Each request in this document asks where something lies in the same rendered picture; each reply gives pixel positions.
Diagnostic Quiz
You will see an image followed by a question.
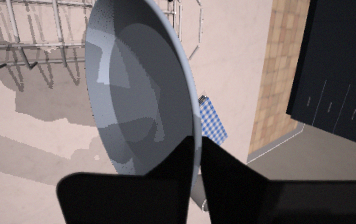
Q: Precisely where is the grey round plate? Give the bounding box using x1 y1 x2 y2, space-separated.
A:
85 0 202 192

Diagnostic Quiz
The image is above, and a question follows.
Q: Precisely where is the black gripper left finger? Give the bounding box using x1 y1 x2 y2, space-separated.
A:
56 136 195 224

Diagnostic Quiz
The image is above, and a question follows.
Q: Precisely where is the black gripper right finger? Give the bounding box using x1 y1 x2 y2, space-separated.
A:
200 136 356 224

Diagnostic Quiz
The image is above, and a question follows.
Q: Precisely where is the silver wire dish rack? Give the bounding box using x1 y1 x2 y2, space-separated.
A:
0 0 203 70

